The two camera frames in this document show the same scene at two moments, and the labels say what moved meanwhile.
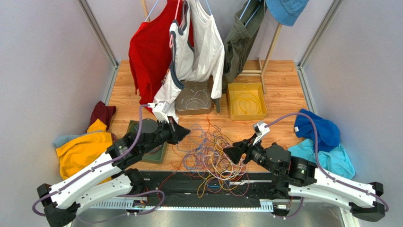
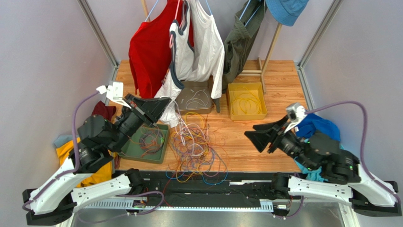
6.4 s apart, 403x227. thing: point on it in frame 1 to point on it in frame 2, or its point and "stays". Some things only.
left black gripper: [177, 132] to [151, 109]
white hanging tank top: [197, 53] stays
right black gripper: [246, 152] to [276, 137]
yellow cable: [244, 102] stays
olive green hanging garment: [238, 33] stays
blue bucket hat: [285, 12] stays
